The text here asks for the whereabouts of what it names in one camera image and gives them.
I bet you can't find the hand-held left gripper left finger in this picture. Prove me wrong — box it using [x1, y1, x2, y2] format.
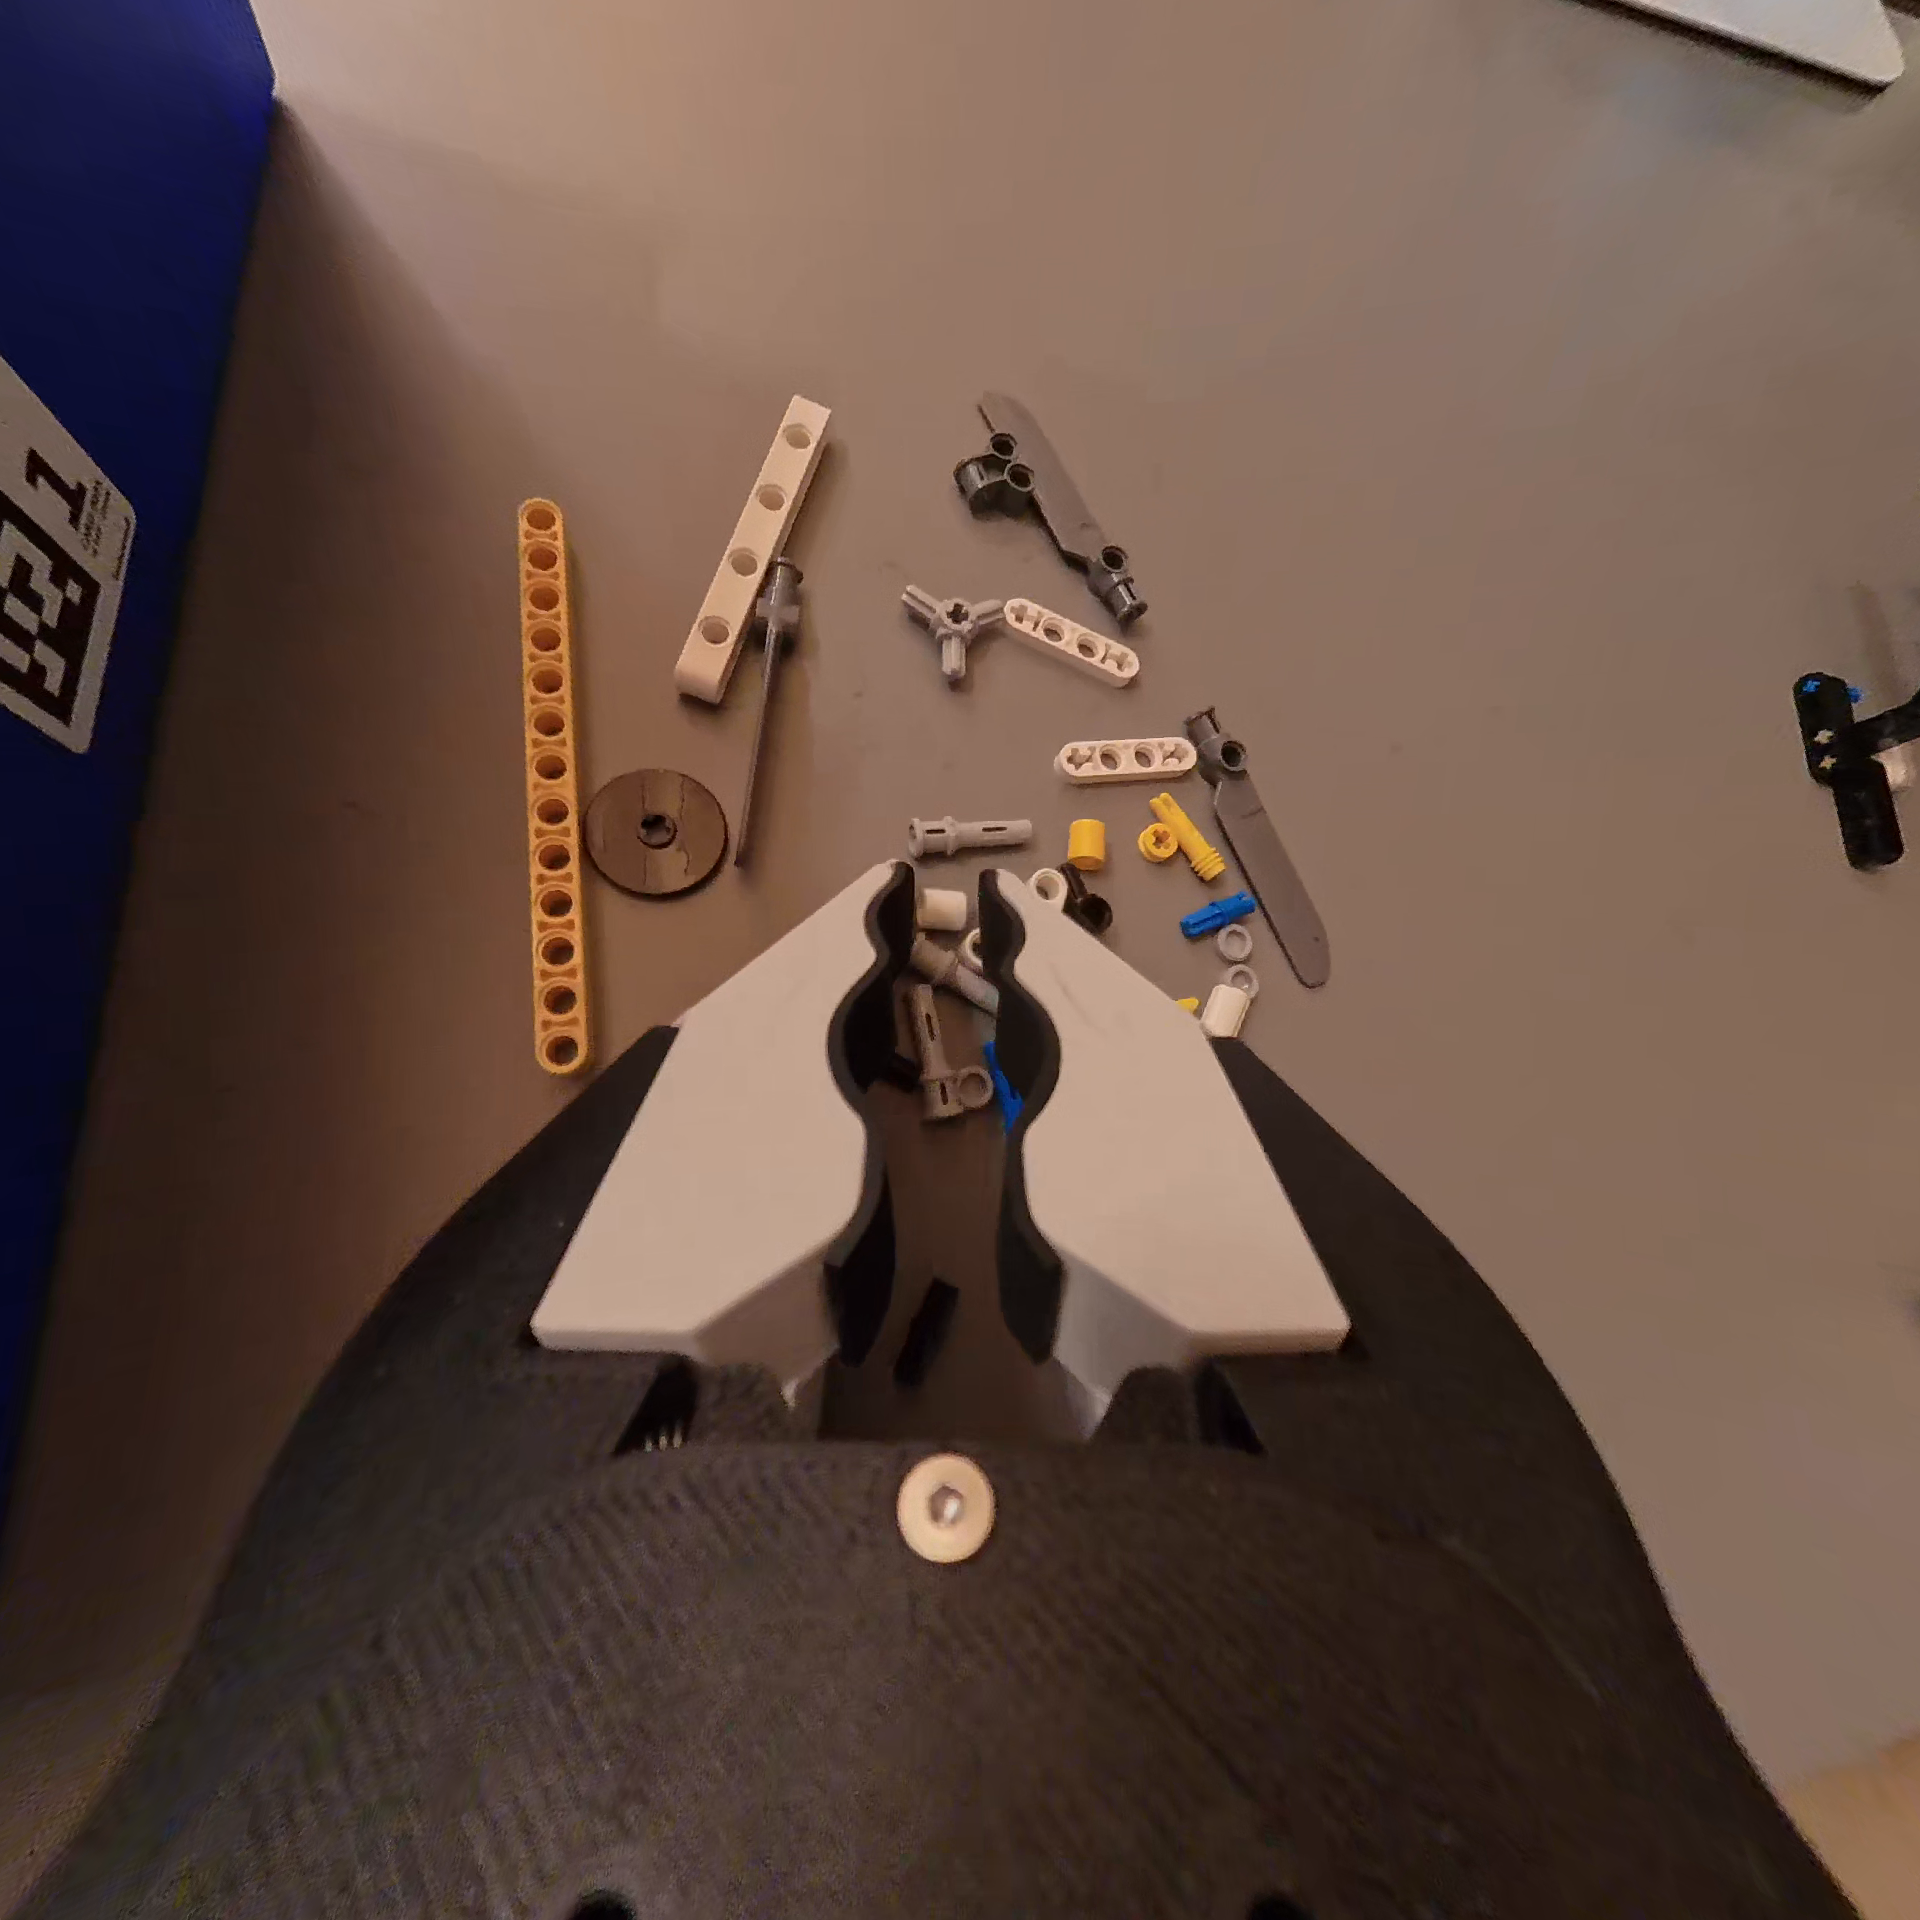
[527, 859, 920, 1390]

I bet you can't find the white lego beam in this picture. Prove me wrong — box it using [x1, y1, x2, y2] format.
[673, 394, 832, 703]

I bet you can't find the yellow lego axle pin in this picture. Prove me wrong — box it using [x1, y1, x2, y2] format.
[1141, 793, 1227, 885]

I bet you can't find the round dark brown disc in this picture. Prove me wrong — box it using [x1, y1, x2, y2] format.
[582, 769, 732, 899]

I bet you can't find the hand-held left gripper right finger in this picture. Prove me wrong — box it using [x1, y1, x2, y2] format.
[976, 863, 1356, 1430]

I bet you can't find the grey lego antenna piece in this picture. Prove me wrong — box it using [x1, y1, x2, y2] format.
[732, 558, 806, 869]

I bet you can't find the blue storage bin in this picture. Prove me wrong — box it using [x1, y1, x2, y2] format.
[0, 0, 279, 1479]

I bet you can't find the white lamp stand base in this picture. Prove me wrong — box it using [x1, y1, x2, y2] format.
[1567, 0, 1911, 91]

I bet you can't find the long yellow lego beam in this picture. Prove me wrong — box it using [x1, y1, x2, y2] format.
[516, 499, 597, 1076]

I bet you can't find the dark grey lego blade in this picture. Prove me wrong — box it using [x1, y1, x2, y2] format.
[1183, 708, 1334, 989]
[979, 394, 1151, 628]

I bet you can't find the grey three-prong lego hub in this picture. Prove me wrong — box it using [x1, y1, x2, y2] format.
[901, 583, 1005, 689]

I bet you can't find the black lego assembly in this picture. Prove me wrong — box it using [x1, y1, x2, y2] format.
[1791, 670, 1920, 875]

